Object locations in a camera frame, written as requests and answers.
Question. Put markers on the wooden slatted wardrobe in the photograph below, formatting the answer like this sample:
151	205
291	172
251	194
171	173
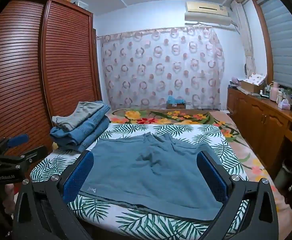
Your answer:
66	67

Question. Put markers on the teal shorts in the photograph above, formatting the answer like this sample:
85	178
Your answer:
136	170

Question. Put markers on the floral blanket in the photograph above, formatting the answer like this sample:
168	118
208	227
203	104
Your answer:
161	116

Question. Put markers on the grey trash bin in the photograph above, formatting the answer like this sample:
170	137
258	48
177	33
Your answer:
285	172

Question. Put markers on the wall air conditioner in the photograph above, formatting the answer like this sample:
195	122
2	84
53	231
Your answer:
206	8

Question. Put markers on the purple tissue box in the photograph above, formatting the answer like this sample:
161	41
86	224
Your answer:
285	105

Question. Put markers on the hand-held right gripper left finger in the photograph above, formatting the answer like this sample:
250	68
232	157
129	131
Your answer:
78	175

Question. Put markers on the long wooden cabinet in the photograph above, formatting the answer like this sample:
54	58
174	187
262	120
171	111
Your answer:
258	115

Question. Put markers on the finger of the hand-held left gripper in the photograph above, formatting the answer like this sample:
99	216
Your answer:
33	152
18	140

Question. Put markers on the floral cloth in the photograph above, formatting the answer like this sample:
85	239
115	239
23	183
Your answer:
256	77

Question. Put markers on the circle pattern curtain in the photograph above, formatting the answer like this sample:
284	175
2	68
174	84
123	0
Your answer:
161	67

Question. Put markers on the person's left hand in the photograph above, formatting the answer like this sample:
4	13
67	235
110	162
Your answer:
8	195

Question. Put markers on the wooden window frame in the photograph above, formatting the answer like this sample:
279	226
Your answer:
264	42

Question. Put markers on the leaf print sheet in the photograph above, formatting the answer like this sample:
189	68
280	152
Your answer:
126	130

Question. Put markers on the open cardboard box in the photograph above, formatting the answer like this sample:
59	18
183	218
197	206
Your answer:
248	86

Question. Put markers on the light blue denim jeans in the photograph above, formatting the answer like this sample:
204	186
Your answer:
96	116

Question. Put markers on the pink bottle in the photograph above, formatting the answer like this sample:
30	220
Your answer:
274	92

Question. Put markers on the clear plastic box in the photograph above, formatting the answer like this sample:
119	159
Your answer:
81	4

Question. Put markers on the brown cardboard box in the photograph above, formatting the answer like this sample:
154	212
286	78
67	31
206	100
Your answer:
176	106

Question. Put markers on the beige tied curtain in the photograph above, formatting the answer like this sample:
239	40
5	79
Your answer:
245	42

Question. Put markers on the group of small cosmetic bottles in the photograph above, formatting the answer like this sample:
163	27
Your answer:
265	91

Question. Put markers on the folded grey pants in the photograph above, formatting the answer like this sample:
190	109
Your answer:
83	115

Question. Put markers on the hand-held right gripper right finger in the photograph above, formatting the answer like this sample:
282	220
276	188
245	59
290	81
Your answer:
212	175

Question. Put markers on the grey window blind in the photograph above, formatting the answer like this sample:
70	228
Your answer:
285	50

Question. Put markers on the small purple pouch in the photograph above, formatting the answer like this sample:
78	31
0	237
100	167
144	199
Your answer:
235	80

